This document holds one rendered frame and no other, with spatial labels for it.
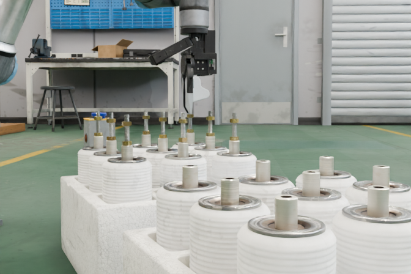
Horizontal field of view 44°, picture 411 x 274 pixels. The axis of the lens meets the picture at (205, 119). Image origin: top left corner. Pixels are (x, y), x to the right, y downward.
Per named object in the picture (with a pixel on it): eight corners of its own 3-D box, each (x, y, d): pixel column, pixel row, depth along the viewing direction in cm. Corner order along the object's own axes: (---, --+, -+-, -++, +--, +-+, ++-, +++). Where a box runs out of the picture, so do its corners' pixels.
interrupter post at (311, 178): (309, 200, 64) (309, 174, 64) (297, 196, 66) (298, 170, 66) (324, 198, 65) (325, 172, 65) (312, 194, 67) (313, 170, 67)
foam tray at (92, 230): (98, 309, 91) (97, 208, 90) (61, 248, 126) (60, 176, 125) (284, 276, 107) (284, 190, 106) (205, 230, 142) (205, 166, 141)
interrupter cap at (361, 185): (380, 197, 66) (380, 191, 66) (340, 187, 73) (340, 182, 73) (422, 192, 69) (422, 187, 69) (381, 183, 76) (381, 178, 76)
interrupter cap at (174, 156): (202, 156, 108) (202, 153, 108) (200, 161, 100) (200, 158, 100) (167, 156, 108) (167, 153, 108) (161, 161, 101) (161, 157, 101)
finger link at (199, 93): (211, 112, 126) (210, 75, 127) (187, 112, 125) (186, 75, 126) (208, 114, 130) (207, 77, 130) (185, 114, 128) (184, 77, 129)
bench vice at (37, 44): (40, 60, 572) (39, 38, 571) (55, 60, 571) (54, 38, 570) (25, 57, 531) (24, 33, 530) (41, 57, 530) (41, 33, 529)
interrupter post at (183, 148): (189, 158, 106) (189, 142, 105) (188, 159, 103) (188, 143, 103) (178, 158, 106) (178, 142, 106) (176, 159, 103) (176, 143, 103)
